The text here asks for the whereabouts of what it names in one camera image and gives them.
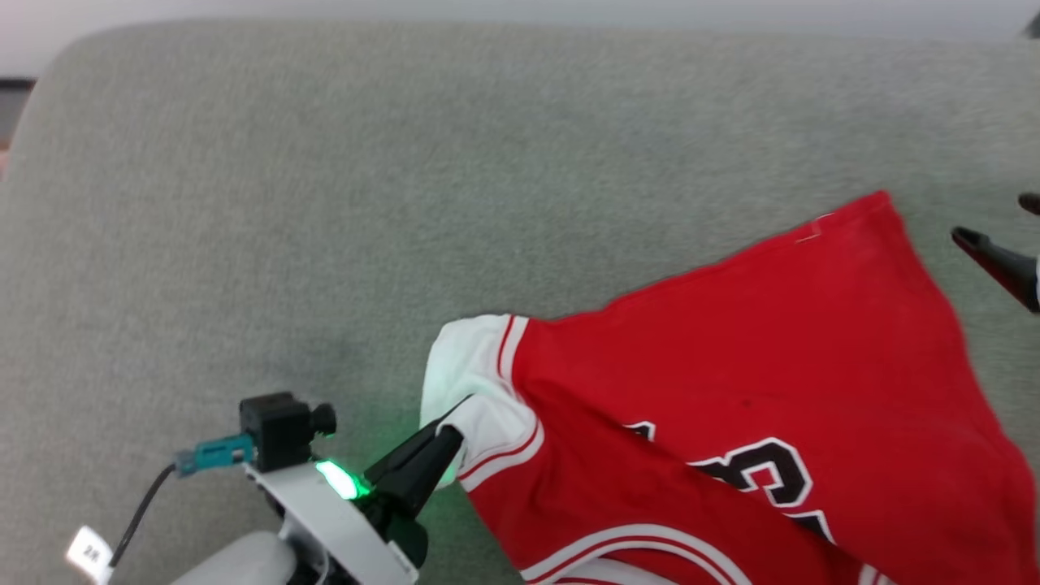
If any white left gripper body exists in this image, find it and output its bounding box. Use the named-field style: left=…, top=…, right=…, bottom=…
left=244, top=459, right=430, bottom=585

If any white cable label tag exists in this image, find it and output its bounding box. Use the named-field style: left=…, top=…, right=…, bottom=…
left=65, top=526, right=115, bottom=585

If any teal left cable connector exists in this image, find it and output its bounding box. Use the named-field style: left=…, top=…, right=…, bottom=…
left=174, top=434, right=255, bottom=479

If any red and white jersey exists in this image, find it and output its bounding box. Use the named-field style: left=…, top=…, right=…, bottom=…
left=419, top=191, right=1040, bottom=585

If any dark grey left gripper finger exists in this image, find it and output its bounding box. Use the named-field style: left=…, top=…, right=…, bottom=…
left=418, top=395, right=473, bottom=434
left=363, top=422, right=465, bottom=522

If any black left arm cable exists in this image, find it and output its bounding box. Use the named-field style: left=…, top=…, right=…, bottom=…
left=108, top=461, right=178, bottom=571

